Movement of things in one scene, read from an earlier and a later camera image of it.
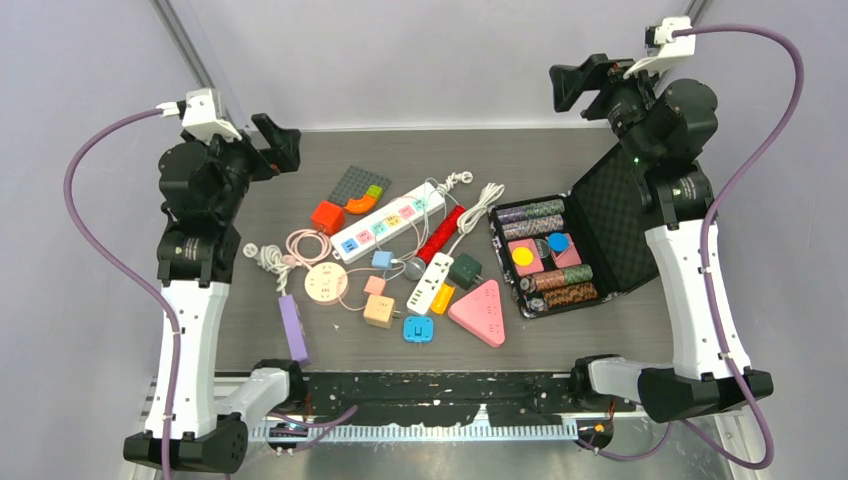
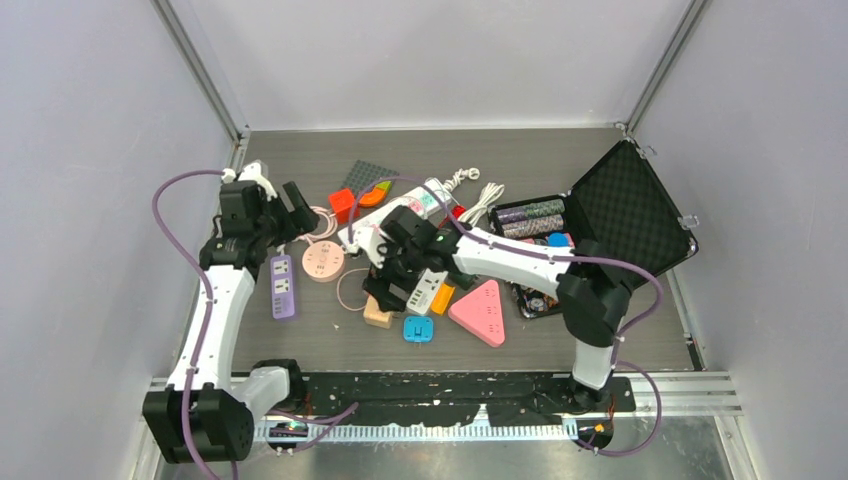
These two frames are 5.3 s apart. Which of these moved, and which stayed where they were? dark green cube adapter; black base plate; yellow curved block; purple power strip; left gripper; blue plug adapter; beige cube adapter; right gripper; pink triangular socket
Moved: purple power strip; right gripper; left gripper
Stayed: dark green cube adapter; blue plug adapter; black base plate; yellow curved block; pink triangular socket; beige cube adapter
